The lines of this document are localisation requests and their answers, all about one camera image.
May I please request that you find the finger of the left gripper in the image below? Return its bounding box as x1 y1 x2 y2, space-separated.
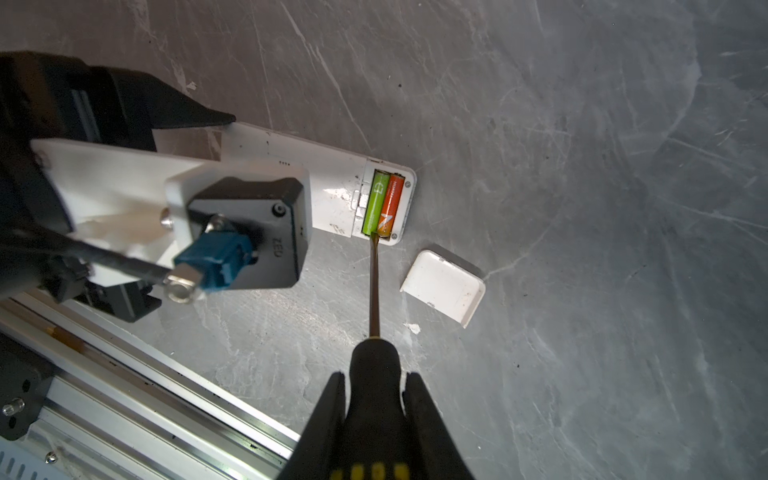
77 281 162 323

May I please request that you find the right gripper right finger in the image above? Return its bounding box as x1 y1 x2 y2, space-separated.
403 372 474 479

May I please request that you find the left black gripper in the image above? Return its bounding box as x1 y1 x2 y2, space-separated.
1 51 236 300

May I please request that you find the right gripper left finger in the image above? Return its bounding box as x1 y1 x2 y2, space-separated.
277 372 346 480

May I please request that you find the black yellow screwdriver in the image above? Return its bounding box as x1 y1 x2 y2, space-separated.
330 233 418 479

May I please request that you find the white battery cover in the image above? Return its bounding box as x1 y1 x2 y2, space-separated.
400 249 486 329

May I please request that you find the white remote control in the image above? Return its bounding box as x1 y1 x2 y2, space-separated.
163 122 417 248

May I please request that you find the green AA battery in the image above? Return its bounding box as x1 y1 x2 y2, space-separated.
362 171 391 236

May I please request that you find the small white paper scrap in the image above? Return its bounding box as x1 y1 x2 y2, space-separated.
404 323 421 335

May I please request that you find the orange AA battery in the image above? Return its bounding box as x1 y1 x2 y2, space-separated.
376 174 405 238

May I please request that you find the aluminium rail frame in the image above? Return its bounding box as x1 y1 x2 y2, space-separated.
1 291 298 479

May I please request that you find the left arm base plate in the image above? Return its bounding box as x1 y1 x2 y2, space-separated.
0 335 56 441

